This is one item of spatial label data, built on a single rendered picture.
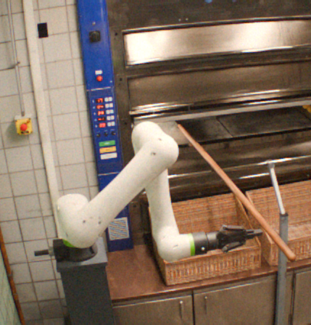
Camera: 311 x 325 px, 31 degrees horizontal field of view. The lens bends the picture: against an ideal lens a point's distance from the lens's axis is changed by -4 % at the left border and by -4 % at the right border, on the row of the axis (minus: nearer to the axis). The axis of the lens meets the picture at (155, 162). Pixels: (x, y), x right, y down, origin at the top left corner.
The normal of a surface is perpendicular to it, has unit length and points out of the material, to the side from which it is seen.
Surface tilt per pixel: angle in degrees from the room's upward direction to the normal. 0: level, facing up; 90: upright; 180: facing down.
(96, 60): 90
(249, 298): 90
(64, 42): 90
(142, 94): 70
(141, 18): 90
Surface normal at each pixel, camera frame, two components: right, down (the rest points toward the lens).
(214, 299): 0.15, 0.36
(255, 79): 0.11, 0.02
